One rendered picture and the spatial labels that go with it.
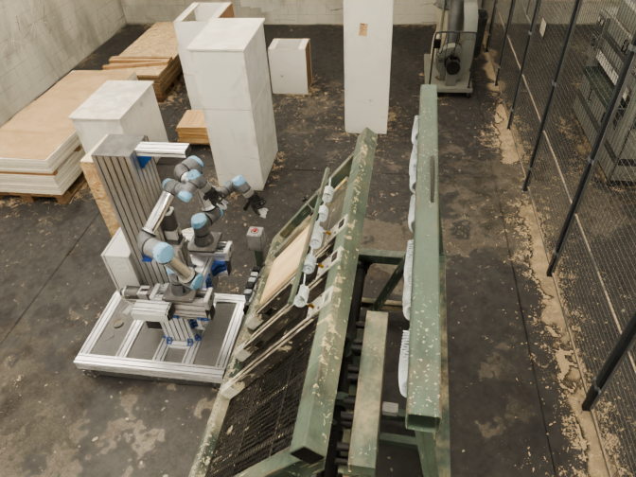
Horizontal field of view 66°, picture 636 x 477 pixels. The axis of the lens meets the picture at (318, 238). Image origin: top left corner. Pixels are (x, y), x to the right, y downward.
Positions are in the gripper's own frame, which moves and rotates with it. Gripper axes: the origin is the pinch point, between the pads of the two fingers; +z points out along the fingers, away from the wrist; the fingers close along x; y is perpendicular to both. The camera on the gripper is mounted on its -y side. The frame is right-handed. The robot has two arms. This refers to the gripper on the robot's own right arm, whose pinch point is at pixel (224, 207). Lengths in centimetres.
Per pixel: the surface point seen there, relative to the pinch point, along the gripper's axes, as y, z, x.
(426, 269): 167, -26, -41
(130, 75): -434, 49, 260
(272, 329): 55, 33, -62
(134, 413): -95, 92, -137
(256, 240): -38, 71, 17
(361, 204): 98, 8, 12
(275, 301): 40, 40, -42
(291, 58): -270, 164, 394
